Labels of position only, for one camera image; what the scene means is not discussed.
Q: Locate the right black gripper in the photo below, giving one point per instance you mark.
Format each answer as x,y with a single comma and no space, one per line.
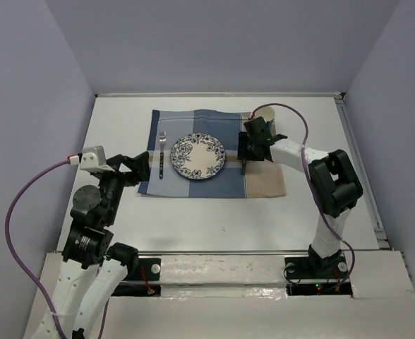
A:
243,151

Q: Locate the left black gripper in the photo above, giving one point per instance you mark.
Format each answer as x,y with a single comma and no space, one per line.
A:
140,164

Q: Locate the steak knife patterned handle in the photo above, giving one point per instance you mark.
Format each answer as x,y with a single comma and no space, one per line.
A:
243,167

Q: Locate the paper cup green base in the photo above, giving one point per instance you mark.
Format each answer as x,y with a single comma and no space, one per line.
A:
267,113

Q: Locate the blue beige plaid cloth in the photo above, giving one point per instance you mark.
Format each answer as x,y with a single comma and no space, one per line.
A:
262,179

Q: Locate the silver fork patterned handle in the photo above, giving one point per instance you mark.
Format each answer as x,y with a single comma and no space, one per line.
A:
162,143

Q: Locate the blue floral ceramic plate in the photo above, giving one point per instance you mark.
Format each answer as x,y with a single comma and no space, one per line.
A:
198,156

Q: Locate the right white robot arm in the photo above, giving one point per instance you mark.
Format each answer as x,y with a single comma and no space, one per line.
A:
333,183

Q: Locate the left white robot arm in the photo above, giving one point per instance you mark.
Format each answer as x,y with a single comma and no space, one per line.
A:
91,266

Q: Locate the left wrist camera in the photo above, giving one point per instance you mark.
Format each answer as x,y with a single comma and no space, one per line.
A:
91,159

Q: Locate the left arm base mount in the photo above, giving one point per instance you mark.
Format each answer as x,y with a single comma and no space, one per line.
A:
143,282

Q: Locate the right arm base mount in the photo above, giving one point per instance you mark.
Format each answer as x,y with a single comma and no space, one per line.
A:
303,282

